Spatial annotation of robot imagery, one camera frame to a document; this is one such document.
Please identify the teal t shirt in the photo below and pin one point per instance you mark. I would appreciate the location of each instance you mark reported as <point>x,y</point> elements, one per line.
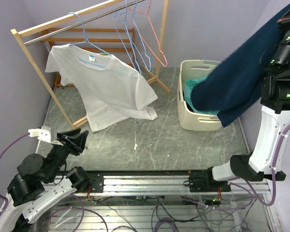
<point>190,96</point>

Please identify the blue hanger of navy shirt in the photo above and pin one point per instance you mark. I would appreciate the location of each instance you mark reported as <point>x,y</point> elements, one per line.
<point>124,38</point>

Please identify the navy blue t shirt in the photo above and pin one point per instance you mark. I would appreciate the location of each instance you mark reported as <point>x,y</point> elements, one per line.
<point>235,84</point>

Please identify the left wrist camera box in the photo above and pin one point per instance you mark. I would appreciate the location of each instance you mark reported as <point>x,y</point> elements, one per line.
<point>44,133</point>

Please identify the blue hanger of white shirt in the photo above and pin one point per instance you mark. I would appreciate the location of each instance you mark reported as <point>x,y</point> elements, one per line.
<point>86,39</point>

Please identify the aluminium rail frame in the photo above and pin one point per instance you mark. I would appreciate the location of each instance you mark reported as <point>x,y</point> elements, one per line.
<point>161,202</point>

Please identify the pink wire hanger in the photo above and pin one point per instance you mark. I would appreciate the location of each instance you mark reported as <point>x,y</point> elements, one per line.
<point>159,55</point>

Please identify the cream laundry basket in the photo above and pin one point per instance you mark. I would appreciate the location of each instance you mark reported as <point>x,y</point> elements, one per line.
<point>188,119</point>

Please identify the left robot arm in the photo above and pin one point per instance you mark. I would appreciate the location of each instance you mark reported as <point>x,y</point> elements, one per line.
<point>26,199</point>

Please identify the blue hanger of teal shirt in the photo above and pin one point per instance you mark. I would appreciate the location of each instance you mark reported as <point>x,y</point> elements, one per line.
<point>145,58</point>

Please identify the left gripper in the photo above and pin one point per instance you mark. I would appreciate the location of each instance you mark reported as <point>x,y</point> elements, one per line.
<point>78,140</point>

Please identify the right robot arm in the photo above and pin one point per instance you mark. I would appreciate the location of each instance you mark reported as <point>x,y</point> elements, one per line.
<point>265,160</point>

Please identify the white t shirt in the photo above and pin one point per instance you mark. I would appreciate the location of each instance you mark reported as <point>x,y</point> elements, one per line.
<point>111,90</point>

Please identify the wooden shoe shelf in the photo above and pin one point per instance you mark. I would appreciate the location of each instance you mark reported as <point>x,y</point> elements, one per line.
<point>106,39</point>

